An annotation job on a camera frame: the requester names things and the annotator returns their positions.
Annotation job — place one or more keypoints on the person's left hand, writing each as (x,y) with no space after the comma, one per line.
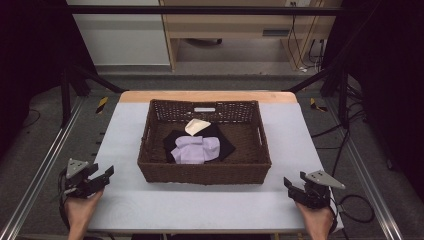
(81,210)

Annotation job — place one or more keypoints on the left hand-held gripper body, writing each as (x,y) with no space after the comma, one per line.
(77,181)

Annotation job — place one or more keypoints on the black metal frame stand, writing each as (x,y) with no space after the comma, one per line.
(342,96)
(66,100)

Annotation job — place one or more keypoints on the black cloth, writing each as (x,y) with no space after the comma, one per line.
(225,141)

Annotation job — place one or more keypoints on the cream cloth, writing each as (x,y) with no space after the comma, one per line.
(196,126)

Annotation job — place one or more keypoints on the aluminium floor rail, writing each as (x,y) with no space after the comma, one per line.
(366,180)
(43,166)

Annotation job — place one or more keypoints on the brown woven basket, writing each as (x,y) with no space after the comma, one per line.
(156,166)

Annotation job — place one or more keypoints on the black horizontal frame bar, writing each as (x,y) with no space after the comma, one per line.
(200,10)

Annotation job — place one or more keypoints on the black curtain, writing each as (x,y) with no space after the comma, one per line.
(30,60)
(390,83)

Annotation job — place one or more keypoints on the yellow black floor tape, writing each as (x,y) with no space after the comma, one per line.
(102,104)
(316,105)

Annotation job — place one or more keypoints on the wooden table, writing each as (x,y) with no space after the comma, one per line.
(140,96)

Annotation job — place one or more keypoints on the person's right hand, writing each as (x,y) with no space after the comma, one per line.
(315,218)

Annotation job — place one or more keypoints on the lavender folded cloth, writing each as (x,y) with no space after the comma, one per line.
(195,150)

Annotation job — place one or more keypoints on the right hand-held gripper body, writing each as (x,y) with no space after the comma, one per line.
(316,191)

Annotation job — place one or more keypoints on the light wooden desk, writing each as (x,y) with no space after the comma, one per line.
(233,28)

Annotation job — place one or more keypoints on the light grey table mat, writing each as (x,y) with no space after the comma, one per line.
(133,200)

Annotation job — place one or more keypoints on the white cabinet panel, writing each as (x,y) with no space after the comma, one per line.
(123,36)

